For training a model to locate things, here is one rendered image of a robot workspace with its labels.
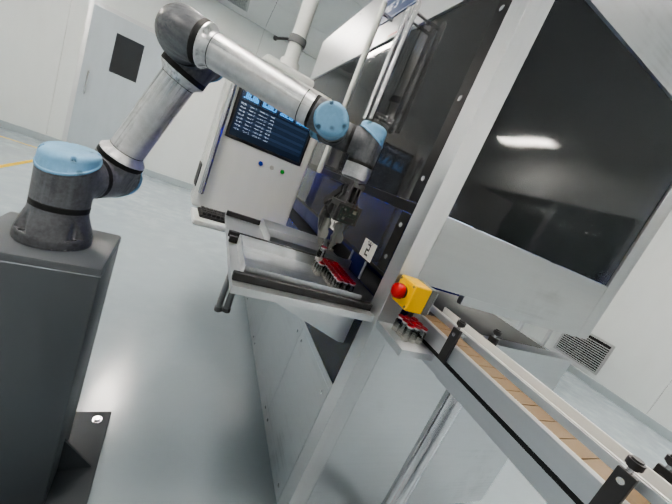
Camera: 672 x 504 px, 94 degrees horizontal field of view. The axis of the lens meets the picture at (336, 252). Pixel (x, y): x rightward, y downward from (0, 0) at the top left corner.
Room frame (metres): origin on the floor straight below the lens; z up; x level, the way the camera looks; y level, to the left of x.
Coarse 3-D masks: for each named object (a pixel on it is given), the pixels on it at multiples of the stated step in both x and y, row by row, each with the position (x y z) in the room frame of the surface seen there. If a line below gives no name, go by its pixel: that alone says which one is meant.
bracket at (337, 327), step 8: (280, 304) 0.81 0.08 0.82; (296, 312) 0.83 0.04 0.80; (304, 312) 0.84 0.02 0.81; (312, 312) 0.85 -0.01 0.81; (320, 312) 0.86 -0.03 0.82; (304, 320) 0.85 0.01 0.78; (312, 320) 0.86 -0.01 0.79; (320, 320) 0.87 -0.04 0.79; (328, 320) 0.88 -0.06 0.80; (336, 320) 0.89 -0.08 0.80; (344, 320) 0.90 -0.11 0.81; (352, 320) 0.91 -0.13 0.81; (320, 328) 0.87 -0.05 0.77; (328, 328) 0.88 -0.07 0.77; (336, 328) 0.89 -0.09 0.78; (344, 328) 0.91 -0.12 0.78; (336, 336) 0.90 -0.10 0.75; (344, 336) 0.91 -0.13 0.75
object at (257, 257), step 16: (240, 240) 0.91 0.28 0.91; (256, 240) 0.97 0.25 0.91; (240, 256) 0.82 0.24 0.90; (256, 256) 0.91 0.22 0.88; (272, 256) 0.98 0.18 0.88; (288, 256) 1.03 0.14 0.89; (304, 256) 1.05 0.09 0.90; (256, 272) 0.73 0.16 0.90; (272, 272) 0.75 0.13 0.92; (288, 272) 0.89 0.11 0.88; (304, 272) 0.95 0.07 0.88; (320, 288) 0.81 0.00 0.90; (336, 288) 0.83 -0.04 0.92
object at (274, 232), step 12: (264, 228) 1.20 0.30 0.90; (276, 228) 1.34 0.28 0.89; (288, 228) 1.36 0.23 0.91; (276, 240) 1.09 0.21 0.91; (288, 240) 1.26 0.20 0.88; (300, 240) 1.35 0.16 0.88; (312, 240) 1.41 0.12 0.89; (324, 240) 1.44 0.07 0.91; (312, 252) 1.15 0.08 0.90; (348, 264) 1.22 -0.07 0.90
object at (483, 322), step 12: (300, 228) 1.72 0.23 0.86; (444, 300) 1.47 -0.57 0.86; (456, 300) 1.58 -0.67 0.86; (408, 312) 1.06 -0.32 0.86; (456, 312) 1.34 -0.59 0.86; (468, 312) 1.43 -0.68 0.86; (480, 312) 1.54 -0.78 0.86; (468, 324) 1.23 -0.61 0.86; (480, 324) 1.31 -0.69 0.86; (492, 324) 1.40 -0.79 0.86; (504, 324) 1.50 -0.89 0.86; (504, 336) 1.28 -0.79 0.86; (516, 336) 1.36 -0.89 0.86
